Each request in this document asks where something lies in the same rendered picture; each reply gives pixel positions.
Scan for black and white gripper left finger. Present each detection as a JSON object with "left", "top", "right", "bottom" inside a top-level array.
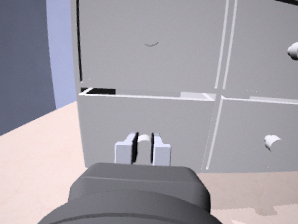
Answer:
[{"left": 115, "top": 132, "right": 139, "bottom": 164}]

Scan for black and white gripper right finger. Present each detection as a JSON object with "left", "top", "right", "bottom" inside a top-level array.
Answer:
[{"left": 151, "top": 133, "right": 171, "bottom": 166}]

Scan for small grey chest of drawers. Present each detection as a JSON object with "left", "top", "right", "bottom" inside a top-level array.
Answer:
[{"left": 70, "top": 0, "right": 298, "bottom": 173}]

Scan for grey drawer front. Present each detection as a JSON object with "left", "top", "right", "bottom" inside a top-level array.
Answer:
[
  {"left": 207, "top": 94, "right": 298, "bottom": 170},
  {"left": 223, "top": 0, "right": 298, "bottom": 95},
  {"left": 78, "top": 88, "right": 215, "bottom": 174},
  {"left": 79, "top": 0, "right": 226, "bottom": 88}
]

